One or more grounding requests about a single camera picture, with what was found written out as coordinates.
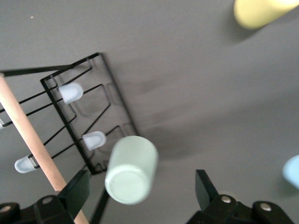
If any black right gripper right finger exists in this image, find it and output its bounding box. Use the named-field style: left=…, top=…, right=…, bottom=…
left=184, top=169, right=294, bottom=224

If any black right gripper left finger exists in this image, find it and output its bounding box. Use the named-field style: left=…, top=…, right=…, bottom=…
left=0, top=169, right=91, bottom=224

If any pale green plastic cup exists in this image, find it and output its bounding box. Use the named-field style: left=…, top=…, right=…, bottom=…
left=104, top=136, right=159, bottom=205

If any black wire cup holder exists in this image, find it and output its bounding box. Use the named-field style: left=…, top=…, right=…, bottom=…
left=0, top=52, right=138, bottom=224

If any yellow plastic cup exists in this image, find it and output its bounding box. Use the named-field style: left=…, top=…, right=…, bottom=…
left=233, top=0, right=299, bottom=30

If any light blue plastic cup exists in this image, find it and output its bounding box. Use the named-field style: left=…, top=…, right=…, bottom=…
left=282, top=155, right=299, bottom=191

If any dark grey table cloth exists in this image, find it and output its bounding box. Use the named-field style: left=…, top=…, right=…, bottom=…
left=0, top=0, right=299, bottom=224

